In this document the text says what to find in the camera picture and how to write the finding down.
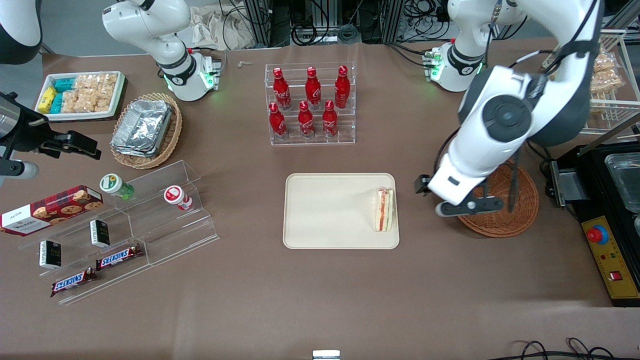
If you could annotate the oval light wicker basket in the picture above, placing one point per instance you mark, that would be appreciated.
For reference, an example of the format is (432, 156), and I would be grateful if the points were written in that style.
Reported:
(172, 135)

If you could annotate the black machine with yellow panel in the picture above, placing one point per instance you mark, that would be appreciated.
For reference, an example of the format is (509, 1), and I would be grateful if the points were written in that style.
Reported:
(600, 200)

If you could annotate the clear rectangular container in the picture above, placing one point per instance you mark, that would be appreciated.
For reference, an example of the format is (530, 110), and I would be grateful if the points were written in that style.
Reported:
(625, 180)

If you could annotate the red cola bottle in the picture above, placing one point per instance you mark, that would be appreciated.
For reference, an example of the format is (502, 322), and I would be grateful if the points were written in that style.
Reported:
(277, 122)
(281, 90)
(313, 89)
(330, 120)
(342, 89)
(306, 121)

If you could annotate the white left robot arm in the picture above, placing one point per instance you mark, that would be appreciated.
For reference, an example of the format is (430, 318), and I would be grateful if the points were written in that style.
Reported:
(505, 120)

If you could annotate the clear acrylic bottle rack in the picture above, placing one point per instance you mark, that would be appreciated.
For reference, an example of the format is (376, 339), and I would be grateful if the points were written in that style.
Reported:
(345, 135)

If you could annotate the small black white box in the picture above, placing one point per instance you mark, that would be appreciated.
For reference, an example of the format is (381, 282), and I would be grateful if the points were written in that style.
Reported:
(100, 233)
(50, 254)

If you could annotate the white snack tray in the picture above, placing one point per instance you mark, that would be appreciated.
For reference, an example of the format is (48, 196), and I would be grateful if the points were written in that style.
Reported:
(80, 116)

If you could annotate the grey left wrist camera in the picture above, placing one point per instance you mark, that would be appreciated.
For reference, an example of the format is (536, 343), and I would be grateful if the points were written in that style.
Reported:
(470, 206)

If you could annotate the teal snack packet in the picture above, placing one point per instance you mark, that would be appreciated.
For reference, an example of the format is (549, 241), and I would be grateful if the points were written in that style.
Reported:
(65, 84)
(57, 103)

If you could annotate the grey metal bracket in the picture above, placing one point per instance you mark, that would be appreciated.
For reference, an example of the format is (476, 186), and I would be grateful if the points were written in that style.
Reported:
(565, 185)

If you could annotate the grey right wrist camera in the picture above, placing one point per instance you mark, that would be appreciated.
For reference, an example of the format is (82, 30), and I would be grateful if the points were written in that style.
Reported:
(17, 170)

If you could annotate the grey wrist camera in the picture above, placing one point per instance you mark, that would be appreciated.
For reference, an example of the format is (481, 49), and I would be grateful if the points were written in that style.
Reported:
(470, 206)
(17, 170)

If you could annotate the grey metal bar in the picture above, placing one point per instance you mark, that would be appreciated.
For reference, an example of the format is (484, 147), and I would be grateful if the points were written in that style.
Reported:
(615, 136)

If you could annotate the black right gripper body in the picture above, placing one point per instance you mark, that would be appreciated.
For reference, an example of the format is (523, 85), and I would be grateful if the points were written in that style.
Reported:
(27, 136)

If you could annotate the beige rectangular tray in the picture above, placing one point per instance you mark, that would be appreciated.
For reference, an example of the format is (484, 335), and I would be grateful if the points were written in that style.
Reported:
(330, 210)

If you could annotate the red rocker switch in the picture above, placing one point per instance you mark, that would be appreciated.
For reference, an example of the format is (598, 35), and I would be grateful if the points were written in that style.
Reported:
(615, 276)

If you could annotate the red emergency stop button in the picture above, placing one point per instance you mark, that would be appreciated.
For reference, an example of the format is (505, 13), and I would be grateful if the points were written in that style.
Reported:
(597, 235)

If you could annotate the Snickers chocolate bar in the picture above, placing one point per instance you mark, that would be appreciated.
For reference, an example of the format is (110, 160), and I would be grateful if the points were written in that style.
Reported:
(119, 257)
(72, 281)

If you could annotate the fried snack bag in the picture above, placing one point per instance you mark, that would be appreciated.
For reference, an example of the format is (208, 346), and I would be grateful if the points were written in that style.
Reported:
(606, 62)
(607, 81)

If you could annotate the crumpled beige cloth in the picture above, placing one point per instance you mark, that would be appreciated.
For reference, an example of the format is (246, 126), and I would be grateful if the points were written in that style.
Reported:
(215, 30)

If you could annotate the round brown wicker basket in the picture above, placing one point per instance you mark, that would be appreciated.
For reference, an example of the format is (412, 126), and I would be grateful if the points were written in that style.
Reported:
(525, 210)

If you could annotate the small beige scrap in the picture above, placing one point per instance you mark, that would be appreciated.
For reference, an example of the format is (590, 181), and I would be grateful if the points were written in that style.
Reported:
(245, 64)

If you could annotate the red tartan cookie box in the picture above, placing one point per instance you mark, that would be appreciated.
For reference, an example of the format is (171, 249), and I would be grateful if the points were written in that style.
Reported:
(50, 210)

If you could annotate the green cap drink bottle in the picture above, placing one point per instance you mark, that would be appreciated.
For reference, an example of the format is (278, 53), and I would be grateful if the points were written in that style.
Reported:
(114, 185)

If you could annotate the clear rice cracker bag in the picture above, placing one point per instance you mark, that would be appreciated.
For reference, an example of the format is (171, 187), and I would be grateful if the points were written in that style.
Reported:
(107, 87)
(75, 101)
(87, 82)

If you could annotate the red cap drink bottle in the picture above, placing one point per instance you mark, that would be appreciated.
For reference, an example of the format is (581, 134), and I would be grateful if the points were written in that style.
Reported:
(176, 196)

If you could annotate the yellow snack packet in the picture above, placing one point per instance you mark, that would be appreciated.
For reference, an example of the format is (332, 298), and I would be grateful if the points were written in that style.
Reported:
(46, 100)

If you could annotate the clear acrylic step display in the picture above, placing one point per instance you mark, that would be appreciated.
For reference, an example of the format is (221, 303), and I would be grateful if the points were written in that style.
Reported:
(170, 235)

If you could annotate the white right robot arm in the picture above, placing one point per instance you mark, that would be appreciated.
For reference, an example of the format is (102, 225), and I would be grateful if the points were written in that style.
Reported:
(150, 25)

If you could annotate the triangular sandwich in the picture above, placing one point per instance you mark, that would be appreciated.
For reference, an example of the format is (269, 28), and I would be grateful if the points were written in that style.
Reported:
(385, 210)

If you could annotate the stack of foil trays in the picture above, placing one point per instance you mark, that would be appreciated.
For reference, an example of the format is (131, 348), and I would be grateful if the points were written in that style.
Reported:
(142, 127)

